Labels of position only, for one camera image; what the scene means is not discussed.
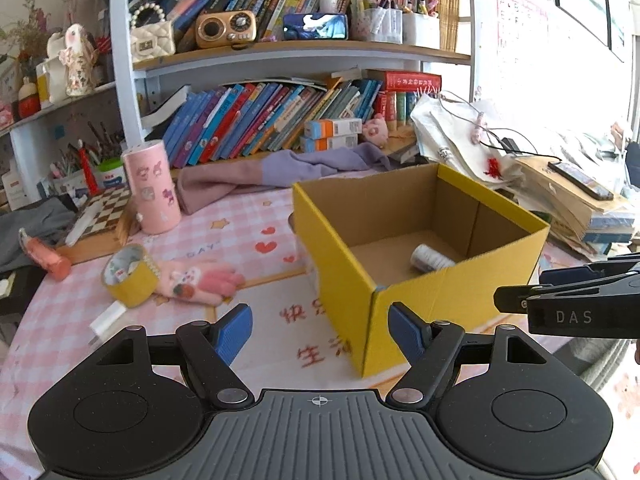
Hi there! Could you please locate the white cylindrical tube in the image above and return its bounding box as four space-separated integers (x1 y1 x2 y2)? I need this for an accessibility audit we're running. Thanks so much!
410 244 456 273

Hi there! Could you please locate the white power adapter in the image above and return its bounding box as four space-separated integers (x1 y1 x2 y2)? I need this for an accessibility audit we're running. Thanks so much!
89 301 127 346

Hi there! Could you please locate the stack of papers books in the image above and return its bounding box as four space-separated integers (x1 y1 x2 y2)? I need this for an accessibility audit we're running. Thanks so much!
509 157 639 261

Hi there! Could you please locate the pink plush glove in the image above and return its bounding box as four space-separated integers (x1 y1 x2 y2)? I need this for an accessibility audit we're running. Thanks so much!
155 260 245 307

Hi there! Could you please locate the black remote control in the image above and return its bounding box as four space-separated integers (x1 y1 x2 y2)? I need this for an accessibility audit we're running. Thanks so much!
548 162 614 202

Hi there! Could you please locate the pink checkered table mat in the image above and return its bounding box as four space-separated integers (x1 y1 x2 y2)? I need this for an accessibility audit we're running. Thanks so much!
1 190 402 479

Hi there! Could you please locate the yellow cardboard box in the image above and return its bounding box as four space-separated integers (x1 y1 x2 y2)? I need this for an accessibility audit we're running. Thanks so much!
293 164 549 377

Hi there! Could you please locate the yellow tape roll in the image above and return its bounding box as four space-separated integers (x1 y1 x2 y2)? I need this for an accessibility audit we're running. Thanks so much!
101 244 160 308

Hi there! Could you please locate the pink cylindrical humidifier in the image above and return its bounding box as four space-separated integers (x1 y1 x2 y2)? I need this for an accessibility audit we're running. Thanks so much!
122 140 181 235

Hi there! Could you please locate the wooden chessboard box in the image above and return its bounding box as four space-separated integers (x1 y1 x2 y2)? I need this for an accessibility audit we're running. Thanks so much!
55 185 134 264

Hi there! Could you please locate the purple pink cloth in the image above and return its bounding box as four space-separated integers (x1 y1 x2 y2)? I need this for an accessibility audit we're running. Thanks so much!
176 143 398 214

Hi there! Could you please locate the pink bottle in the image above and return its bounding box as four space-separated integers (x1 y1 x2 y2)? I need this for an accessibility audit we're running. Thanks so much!
18 228 72 282

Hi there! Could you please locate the white pencil case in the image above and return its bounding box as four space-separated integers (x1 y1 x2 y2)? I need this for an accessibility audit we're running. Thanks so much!
65 200 102 247

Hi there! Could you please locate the white green jar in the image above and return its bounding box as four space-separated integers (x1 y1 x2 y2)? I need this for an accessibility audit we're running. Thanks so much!
96 157 127 188

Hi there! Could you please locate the grey cloth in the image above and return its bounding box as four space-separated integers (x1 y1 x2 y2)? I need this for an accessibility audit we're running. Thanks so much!
0 197 76 272

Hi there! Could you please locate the pink pig plush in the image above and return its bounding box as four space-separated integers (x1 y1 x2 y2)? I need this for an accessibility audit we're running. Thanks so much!
362 114 388 150

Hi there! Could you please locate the orange white box lower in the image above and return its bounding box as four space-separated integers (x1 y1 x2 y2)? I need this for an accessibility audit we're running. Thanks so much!
300 134 358 153

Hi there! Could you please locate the orange white box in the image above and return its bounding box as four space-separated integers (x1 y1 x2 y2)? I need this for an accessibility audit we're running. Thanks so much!
304 118 362 140
300 134 358 153

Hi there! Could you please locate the row of leaning books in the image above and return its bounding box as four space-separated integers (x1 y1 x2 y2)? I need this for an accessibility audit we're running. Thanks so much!
160 78 384 169

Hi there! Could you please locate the orange white box upper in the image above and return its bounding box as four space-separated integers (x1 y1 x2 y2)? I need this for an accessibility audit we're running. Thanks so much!
304 118 362 140

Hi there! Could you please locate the red thick dictionary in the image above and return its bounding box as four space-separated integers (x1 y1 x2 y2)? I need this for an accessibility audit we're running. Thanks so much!
366 70 442 93

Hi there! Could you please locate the white quilted purse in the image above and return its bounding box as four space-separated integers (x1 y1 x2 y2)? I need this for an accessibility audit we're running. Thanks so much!
130 2 176 63

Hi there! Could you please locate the retro wooden radio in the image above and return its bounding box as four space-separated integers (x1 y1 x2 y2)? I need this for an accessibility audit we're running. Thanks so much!
195 11 257 49

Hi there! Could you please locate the blue tissue box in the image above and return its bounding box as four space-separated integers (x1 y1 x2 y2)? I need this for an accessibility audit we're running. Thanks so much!
282 13 348 40

